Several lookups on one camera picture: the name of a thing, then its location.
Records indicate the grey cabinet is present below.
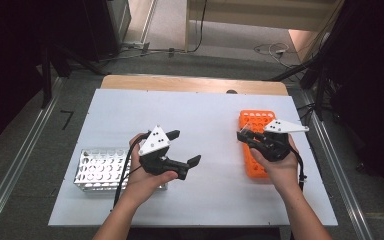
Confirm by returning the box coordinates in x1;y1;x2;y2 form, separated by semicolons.
108;0;133;44

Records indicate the left hand-held gripper cable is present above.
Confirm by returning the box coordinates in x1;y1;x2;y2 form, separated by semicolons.
113;132;152;208

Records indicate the right hand-held gripper cable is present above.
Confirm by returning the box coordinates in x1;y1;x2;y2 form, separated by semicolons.
291;148;308;194

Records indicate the white cable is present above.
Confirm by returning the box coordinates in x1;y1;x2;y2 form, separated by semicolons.
253;42;292;67

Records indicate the orange plastic test tube rack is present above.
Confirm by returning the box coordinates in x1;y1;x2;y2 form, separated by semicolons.
238;109;278;179

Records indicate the wooden shelf unit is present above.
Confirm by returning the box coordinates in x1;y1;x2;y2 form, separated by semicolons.
184;0;344;53

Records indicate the aluminium floor rail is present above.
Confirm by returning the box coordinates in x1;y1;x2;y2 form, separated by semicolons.
298;89;374;240
0;78;64;240

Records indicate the black hanging cable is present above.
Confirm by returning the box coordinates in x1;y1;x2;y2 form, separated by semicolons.
184;0;209;54

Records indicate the metal test tube rack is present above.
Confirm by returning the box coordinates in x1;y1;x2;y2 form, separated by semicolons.
73;147;168;193

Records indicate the black stand leg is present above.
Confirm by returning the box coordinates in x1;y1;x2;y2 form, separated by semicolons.
54;44;108;77

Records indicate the black cabinet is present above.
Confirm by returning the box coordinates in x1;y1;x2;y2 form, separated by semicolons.
79;0;121;63

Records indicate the black curtain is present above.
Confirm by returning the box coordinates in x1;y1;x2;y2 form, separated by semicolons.
326;0;384;201
0;0;84;158

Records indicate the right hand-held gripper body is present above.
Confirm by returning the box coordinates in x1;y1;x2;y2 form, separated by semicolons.
250;118;310;163

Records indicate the hand-held gripper cable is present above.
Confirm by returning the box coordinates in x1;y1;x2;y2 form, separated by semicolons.
113;132;152;208
291;148;308;194

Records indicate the person's right hand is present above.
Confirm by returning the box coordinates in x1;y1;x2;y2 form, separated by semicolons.
249;135;301;195

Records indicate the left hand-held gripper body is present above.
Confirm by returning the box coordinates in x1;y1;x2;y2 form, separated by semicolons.
137;124;190;181

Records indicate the person's left hand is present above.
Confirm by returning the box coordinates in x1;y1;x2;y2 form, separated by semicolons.
121;133;179;207

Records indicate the black stand pole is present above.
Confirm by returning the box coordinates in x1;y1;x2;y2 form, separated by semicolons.
39;46;54;109

